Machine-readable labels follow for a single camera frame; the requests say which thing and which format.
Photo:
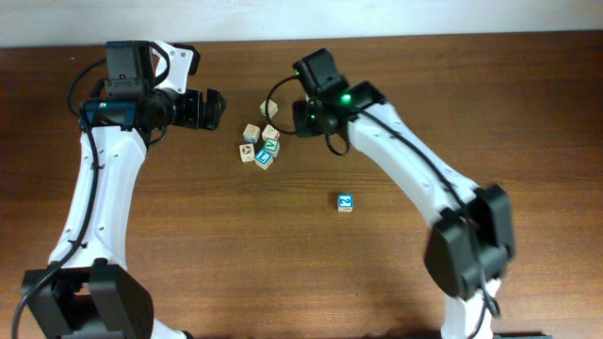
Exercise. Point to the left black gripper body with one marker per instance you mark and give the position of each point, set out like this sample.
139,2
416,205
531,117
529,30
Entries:
183,108

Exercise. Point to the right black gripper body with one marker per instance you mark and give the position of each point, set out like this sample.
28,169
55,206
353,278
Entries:
303,121

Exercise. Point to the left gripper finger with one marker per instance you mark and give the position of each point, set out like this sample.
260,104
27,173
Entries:
210,125
214,105

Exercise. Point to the green V block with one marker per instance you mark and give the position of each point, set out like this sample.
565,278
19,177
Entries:
272,146

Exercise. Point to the blue letter block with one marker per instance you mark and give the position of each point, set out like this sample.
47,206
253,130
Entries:
345,203

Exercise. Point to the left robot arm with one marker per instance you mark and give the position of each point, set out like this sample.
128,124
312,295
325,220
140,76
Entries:
85,291

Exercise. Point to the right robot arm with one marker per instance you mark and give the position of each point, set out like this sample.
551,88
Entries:
471,240

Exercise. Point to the green-edged picture block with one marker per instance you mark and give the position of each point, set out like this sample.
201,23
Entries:
268,108

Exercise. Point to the pretzel picture block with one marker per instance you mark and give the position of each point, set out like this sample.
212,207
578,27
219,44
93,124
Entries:
251,133

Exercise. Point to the green N block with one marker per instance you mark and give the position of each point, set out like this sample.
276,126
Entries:
270,132

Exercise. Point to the soccer ball block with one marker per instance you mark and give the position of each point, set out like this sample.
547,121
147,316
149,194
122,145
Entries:
247,152

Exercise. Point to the blue L block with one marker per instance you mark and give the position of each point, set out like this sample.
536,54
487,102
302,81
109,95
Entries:
263,159

